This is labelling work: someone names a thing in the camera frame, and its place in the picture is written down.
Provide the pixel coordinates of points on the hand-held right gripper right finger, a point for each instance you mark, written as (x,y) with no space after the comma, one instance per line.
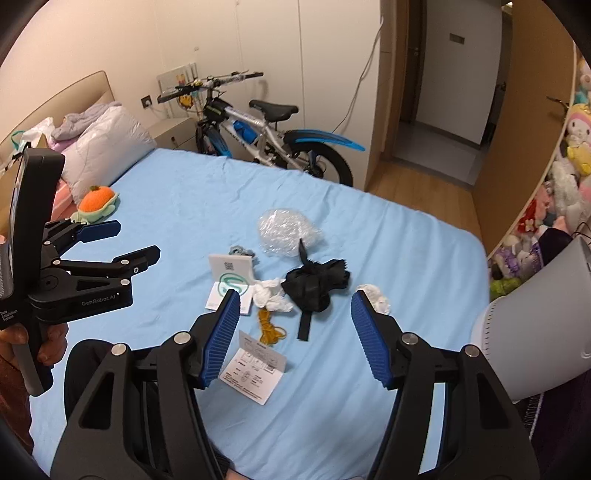
(369,341)

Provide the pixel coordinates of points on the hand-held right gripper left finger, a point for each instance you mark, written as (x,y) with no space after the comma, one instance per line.
(221,341)

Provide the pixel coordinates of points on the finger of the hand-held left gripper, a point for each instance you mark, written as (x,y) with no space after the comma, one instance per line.
(134,261)
(99,230)

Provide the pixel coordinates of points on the white printed leaflet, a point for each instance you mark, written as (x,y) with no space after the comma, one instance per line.
(254,369)

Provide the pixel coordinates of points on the yellow rubber band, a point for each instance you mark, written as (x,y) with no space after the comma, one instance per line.
(267,330)

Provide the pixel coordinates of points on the white card green logo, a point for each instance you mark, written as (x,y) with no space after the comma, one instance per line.
(231,277)

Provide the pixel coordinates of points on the clear bubble wrap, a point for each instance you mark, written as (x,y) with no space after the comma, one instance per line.
(286,230)

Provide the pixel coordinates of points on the grey round bin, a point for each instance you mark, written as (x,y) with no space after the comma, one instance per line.
(531,323)

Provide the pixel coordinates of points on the person's left forearm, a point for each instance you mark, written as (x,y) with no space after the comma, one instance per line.
(14,406)

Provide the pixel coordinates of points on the person's left hand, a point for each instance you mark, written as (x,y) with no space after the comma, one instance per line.
(53,344)

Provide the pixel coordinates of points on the orange green plush turtle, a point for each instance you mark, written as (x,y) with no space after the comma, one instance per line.
(97,199)

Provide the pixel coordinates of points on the pink striped pillow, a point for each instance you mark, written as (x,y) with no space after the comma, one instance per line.
(62,198)

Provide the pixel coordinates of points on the light blue cloth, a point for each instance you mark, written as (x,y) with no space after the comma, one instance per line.
(184,207)

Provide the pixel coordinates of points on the plastic-wrapped grey pillow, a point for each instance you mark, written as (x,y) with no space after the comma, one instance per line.
(111,138)

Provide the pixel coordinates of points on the purple blanket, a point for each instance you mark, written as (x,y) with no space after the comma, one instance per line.
(78,121)

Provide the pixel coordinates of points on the white plastic bag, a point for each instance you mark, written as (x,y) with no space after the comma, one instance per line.
(39,131)

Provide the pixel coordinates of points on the beige nightstand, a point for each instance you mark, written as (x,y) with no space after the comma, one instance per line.
(171,131)

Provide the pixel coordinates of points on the beige headboard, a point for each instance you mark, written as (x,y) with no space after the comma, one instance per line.
(92,87)

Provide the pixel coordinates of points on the cartoon canvas painting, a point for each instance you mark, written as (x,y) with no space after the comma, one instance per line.
(173,81)

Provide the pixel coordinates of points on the silver blue bicycle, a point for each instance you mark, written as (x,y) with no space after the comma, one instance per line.
(272,134)

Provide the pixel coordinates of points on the light wooden door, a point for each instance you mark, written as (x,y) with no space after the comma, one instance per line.
(517,138)

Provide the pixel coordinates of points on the dark wooden hallway door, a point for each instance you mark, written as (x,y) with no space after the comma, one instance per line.
(411,60)

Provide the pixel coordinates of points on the pile of plush toys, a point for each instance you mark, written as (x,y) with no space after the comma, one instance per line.
(577,134)

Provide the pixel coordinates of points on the wall socket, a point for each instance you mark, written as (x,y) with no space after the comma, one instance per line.
(146,102)

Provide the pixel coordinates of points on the grey wall plate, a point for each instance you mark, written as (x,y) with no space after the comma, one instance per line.
(456,38)

